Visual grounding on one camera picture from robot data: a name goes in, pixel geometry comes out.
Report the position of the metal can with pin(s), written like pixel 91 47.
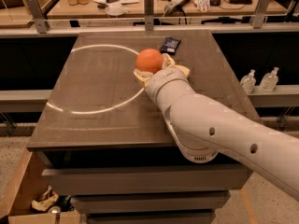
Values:
pixel 55 210

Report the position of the clear bottle right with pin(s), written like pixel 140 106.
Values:
pixel 269 80

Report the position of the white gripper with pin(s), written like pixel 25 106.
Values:
pixel 163 79

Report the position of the metal bracket left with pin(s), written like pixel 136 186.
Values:
pixel 38 16

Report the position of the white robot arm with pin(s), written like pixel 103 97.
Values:
pixel 203 127

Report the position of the dark blue snack packet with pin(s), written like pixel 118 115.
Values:
pixel 170 45

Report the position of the metal bracket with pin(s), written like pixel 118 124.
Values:
pixel 257 19
pixel 38 16
pixel 149 14

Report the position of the cardboard box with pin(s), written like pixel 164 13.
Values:
pixel 27 184

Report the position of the metal bracket right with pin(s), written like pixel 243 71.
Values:
pixel 257 19

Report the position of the metal bracket middle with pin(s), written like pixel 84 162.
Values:
pixel 149 14

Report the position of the clear bottle left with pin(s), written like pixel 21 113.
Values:
pixel 248 82

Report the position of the yellow sponge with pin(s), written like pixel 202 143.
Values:
pixel 184 69

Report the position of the clear bottle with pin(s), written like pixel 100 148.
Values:
pixel 248 82
pixel 269 80

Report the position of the white power strip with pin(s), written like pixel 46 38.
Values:
pixel 173 5

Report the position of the grey drawer cabinet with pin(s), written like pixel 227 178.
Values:
pixel 105 145

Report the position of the white bowl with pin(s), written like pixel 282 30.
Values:
pixel 115 10

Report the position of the orange ball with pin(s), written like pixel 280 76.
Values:
pixel 149 60

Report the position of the patterned paper cup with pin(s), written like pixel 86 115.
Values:
pixel 202 5

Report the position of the crumpled paper bag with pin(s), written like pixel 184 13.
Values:
pixel 45 201

